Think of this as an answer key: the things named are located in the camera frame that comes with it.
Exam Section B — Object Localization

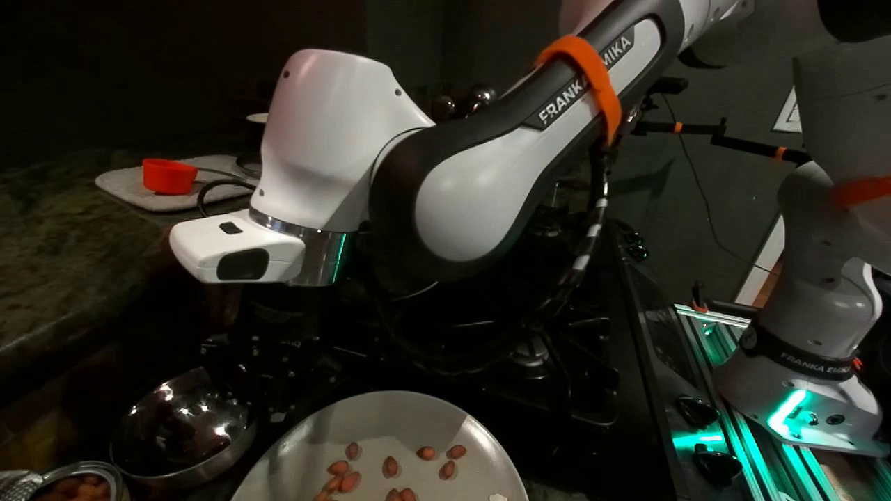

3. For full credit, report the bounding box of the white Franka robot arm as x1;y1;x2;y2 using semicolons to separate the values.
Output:
170;0;878;288

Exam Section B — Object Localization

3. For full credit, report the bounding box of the black gas stove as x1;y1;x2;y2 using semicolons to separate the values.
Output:
202;199;740;501

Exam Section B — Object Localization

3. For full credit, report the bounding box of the white plate with peanuts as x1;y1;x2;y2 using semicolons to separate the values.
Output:
230;391;528;501

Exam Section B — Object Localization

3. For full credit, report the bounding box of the white cutting board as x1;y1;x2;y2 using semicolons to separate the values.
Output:
94;154;252;214

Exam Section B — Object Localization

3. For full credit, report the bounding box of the red measuring cup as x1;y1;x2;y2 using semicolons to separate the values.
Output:
142;158;197;194

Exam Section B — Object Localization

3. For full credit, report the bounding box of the open can of beans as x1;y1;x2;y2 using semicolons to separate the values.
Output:
0;459;131;501

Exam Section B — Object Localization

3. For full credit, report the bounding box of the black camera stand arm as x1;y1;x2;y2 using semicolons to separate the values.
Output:
628;79;811;164

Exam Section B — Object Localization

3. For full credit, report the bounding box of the white wall outlet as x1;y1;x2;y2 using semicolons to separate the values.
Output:
773;92;802;135

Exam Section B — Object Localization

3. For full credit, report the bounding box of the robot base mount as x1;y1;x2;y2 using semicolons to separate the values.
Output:
712;327;891;456

